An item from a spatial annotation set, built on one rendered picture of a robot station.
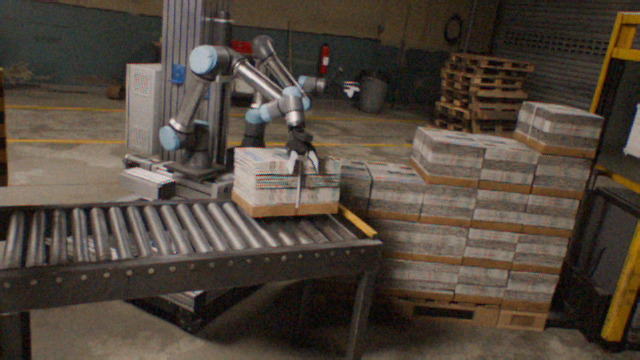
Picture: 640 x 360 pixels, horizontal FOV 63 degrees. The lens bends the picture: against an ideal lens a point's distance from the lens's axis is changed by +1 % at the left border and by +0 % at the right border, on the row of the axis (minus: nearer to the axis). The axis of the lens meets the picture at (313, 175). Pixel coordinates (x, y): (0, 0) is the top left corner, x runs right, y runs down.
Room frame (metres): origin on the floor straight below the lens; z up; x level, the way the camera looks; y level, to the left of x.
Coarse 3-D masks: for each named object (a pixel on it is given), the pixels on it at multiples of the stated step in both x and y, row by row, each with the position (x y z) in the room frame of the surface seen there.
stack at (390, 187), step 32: (352, 160) 2.96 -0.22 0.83; (352, 192) 2.63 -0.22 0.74; (384, 192) 2.66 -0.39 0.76; (416, 192) 2.67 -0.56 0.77; (448, 192) 2.69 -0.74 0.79; (480, 192) 2.70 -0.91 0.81; (512, 192) 2.72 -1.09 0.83; (352, 224) 2.64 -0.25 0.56; (384, 224) 2.65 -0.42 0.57; (416, 224) 2.67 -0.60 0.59; (448, 256) 2.69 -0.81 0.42; (480, 256) 2.70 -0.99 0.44; (512, 256) 2.72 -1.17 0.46; (416, 288) 2.68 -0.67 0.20; (448, 288) 2.70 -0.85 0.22; (480, 288) 2.71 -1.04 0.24; (416, 320) 2.68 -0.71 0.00; (448, 320) 2.69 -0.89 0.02; (480, 320) 2.71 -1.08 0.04
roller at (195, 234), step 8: (176, 208) 1.99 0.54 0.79; (184, 208) 1.96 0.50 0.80; (184, 216) 1.89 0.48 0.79; (192, 216) 1.90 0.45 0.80; (184, 224) 1.85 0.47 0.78; (192, 224) 1.82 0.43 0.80; (192, 232) 1.76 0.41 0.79; (200, 232) 1.76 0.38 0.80; (192, 240) 1.72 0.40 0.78; (200, 240) 1.69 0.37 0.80; (200, 248) 1.64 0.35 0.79; (208, 248) 1.63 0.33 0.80
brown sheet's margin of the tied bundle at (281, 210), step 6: (234, 192) 2.10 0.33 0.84; (234, 198) 2.10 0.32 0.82; (240, 198) 2.02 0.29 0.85; (240, 204) 2.02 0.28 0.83; (246, 204) 1.95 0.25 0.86; (246, 210) 1.94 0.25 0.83; (252, 210) 1.88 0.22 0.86; (258, 210) 1.89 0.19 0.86; (264, 210) 1.90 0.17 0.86; (270, 210) 1.91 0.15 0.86; (276, 210) 1.93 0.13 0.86; (282, 210) 1.94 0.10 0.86; (288, 210) 1.95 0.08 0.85; (252, 216) 1.88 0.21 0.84; (258, 216) 1.89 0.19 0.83
